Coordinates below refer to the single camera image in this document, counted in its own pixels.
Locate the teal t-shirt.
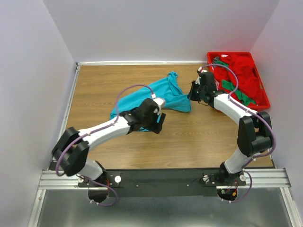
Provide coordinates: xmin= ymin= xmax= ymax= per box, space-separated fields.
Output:
xmin=110 ymin=71 xmax=191 ymax=127

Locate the red plastic bin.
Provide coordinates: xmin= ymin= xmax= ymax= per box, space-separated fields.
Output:
xmin=207 ymin=52 xmax=270 ymax=111

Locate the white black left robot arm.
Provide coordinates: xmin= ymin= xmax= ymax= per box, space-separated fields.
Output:
xmin=52 ymin=98 xmax=166 ymax=187

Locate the aluminium frame rail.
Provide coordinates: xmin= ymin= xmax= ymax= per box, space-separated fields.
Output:
xmin=29 ymin=67 xmax=303 ymax=227

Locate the green t-shirt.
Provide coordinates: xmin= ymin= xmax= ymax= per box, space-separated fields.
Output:
xmin=214 ymin=66 xmax=256 ymax=106

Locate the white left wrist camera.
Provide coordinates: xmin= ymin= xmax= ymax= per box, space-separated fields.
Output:
xmin=151 ymin=93 xmax=166 ymax=112

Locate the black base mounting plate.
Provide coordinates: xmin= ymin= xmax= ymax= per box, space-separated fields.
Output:
xmin=78 ymin=168 xmax=246 ymax=200

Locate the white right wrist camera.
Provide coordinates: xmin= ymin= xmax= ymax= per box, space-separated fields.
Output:
xmin=197 ymin=66 xmax=208 ymax=74

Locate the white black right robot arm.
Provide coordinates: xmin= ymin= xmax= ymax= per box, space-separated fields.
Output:
xmin=187 ymin=70 xmax=274 ymax=185

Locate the red t-shirt pile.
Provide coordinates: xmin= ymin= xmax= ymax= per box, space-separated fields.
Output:
xmin=214 ymin=54 xmax=263 ymax=106

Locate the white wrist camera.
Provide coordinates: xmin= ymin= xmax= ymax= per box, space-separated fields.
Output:
xmin=197 ymin=66 xmax=208 ymax=74
xmin=151 ymin=93 xmax=166 ymax=112

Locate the grey garment in bin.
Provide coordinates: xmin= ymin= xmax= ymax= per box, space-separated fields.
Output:
xmin=212 ymin=56 xmax=222 ymax=65

